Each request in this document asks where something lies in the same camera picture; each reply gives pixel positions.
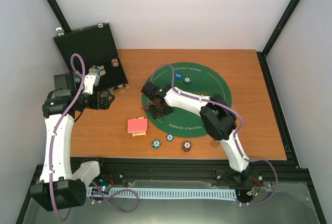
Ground teal poker chip stack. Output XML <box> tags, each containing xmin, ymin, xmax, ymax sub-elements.
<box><xmin>151</xmin><ymin>139</ymin><xmax>161</xmax><ymax>149</ymax></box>

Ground blue small blind button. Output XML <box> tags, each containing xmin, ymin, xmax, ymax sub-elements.
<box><xmin>174</xmin><ymin>72</ymin><xmax>183</xmax><ymax>80</ymax></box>

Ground brown poker chip stack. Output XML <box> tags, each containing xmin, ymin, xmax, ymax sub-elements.
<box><xmin>182</xmin><ymin>141</ymin><xmax>192</xmax><ymax>152</ymax></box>

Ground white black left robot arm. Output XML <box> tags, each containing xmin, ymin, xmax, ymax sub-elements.
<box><xmin>30</xmin><ymin>73</ymin><xmax>115</xmax><ymax>212</ymax></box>

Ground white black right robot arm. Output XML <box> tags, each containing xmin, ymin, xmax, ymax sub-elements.
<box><xmin>141</xmin><ymin>82</ymin><xmax>251</xmax><ymax>186</ymax></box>

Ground blue chips in case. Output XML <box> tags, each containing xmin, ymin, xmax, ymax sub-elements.
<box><xmin>89</xmin><ymin>65</ymin><xmax>106</xmax><ymax>76</ymax></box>

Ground red playing card deck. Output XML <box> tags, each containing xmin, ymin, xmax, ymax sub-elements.
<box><xmin>127</xmin><ymin>117</ymin><xmax>147</xmax><ymax>137</ymax></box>

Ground orange chip in case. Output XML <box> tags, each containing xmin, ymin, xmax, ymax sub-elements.
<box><xmin>111</xmin><ymin>59</ymin><xmax>119</xmax><ymax>67</ymax></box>

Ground round green poker mat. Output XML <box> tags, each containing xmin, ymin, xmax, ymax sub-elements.
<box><xmin>145</xmin><ymin>62</ymin><xmax>232</xmax><ymax>138</ymax></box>

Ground black poker case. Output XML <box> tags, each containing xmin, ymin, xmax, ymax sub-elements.
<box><xmin>53</xmin><ymin>23</ymin><xmax>129</xmax><ymax>92</ymax></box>

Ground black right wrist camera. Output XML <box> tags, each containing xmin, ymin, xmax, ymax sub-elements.
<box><xmin>141</xmin><ymin>81</ymin><xmax>159</xmax><ymax>101</ymax></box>

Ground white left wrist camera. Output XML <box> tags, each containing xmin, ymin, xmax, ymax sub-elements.
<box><xmin>82</xmin><ymin>73</ymin><xmax>100</xmax><ymax>95</ymax></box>

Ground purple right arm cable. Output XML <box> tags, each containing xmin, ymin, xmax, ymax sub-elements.
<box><xmin>149</xmin><ymin>63</ymin><xmax>279</xmax><ymax>207</ymax></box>

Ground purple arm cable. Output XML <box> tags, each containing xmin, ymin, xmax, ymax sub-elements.
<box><xmin>49</xmin><ymin>53</ymin><xmax>86</xmax><ymax>222</ymax></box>
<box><xmin>149</xmin><ymin>63</ymin><xmax>279</xmax><ymax>207</ymax></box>

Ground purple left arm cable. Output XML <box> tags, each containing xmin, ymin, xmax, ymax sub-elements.
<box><xmin>49</xmin><ymin>53</ymin><xmax>86</xmax><ymax>222</ymax></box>

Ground black aluminium frame rail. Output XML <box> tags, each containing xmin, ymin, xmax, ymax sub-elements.
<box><xmin>15</xmin><ymin>153</ymin><xmax>327</xmax><ymax>224</ymax></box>

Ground light blue cable duct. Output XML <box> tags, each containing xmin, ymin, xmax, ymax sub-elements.
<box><xmin>102</xmin><ymin>187</ymin><xmax>237</xmax><ymax>201</ymax></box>

